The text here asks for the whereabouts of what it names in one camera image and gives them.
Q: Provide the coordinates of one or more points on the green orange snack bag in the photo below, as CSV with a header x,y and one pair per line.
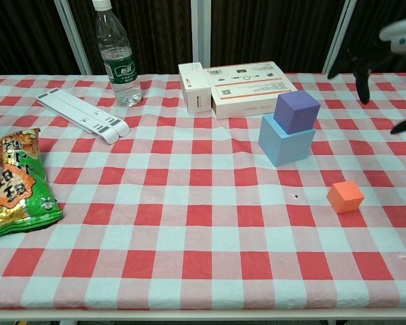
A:
x,y
18,189

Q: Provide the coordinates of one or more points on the blue foam cube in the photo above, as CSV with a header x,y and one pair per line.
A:
x,y
284,149

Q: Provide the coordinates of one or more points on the orange foam cube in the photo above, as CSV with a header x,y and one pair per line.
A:
x,y
345,196

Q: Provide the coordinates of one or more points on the red white checkered tablecloth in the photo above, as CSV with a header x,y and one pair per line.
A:
x,y
189,220

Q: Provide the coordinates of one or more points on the dark brown partition panel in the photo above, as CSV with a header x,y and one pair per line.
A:
x,y
274,30
162,34
23,37
372,13

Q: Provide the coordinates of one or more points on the white folding stand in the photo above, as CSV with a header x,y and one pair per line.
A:
x,y
84,115

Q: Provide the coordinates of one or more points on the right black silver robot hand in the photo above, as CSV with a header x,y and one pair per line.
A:
x,y
404,32

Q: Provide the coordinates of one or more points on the large white orange flat box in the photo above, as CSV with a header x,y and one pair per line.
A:
x,y
247,91

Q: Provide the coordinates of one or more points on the purple foam cube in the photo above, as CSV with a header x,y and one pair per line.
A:
x,y
296,110

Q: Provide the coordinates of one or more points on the grey partition post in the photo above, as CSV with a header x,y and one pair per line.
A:
x,y
200,34
72,37
338,37

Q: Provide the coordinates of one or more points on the small white carton box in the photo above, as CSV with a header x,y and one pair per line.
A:
x,y
194,86

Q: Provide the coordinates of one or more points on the clear plastic water bottle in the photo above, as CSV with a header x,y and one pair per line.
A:
x,y
116,57

